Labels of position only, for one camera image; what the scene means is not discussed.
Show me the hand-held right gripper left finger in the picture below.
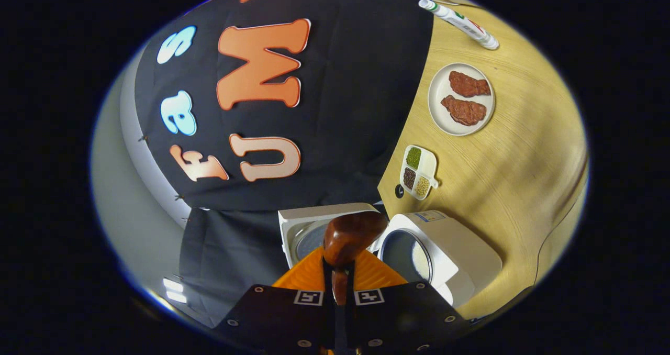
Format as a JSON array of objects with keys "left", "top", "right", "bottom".
[{"left": 212, "top": 248, "right": 338, "bottom": 355}]

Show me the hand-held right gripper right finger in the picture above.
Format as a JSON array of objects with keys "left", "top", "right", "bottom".
[{"left": 345, "top": 249, "right": 472, "bottom": 355}]

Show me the white rice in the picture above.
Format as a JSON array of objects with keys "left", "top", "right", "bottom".
[{"left": 411, "top": 242, "right": 431, "bottom": 280}]

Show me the white rice cooker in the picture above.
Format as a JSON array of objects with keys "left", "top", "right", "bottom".
[{"left": 277, "top": 203, "right": 503, "bottom": 308}]

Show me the brown wooden spoon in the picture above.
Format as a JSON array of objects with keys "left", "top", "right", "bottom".
[{"left": 322, "top": 211, "right": 389, "bottom": 306}]

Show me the ceiling light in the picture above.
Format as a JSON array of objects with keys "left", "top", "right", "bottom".
[{"left": 162, "top": 278, "right": 189, "bottom": 304}]

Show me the white divided grain dish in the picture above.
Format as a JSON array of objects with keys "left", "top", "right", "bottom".
[{"left": 399, "top": 145, "right": 439, "bottom": 201}]

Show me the brown meat piece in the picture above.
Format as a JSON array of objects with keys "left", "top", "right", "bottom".
[
  {"left": 449, "top": 71, "right": 492, "bottom": 98},
  {"left": 441, "top": 95, "right": 487, "bottom": 126}
]

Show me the white round plate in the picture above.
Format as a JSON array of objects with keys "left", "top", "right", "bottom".
[{"left": 428, "top": 63, "right": 496, "bottom": 137}]

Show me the white drink bottle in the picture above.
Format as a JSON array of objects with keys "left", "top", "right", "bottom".
[{"left": 418, "top": 0, "right": 499, "bottom": 50}]

